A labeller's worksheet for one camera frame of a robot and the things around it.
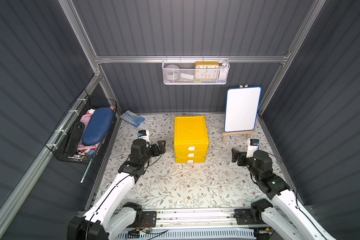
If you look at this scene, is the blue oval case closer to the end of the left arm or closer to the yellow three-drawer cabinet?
the end of the left arm

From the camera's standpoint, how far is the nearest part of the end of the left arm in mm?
606

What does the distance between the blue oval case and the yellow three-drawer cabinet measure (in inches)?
13.3

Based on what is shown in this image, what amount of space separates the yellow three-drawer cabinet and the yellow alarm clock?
0.88 ft

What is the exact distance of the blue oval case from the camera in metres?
0.63

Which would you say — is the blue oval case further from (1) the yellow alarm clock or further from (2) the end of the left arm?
(1) the yellow alarm clock

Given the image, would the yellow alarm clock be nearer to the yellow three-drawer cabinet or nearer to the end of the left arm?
the yellow three-drawer cabinet

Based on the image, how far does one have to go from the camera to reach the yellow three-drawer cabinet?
2.60 feet

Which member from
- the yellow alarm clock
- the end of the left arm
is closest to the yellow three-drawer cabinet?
the end of the left arm

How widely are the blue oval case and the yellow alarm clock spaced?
0.55 metres

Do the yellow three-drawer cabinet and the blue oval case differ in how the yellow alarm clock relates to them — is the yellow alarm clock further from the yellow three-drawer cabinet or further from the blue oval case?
the blue oval case

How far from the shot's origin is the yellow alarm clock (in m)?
0.88

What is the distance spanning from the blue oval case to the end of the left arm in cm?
15

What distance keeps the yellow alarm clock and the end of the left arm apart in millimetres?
520
